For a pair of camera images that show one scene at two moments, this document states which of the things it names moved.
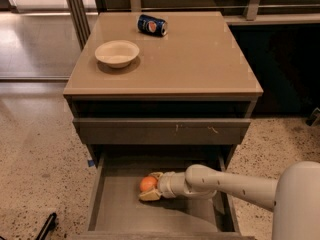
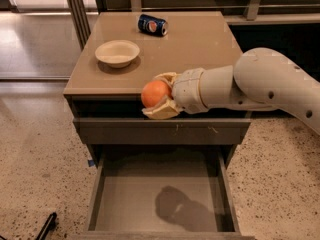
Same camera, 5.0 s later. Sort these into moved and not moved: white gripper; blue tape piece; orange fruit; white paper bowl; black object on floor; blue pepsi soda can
Moved: orange fruit; white gripper
Not moved: white paper bowl; blue pepsi soda can; black object on floor; blue tape piece
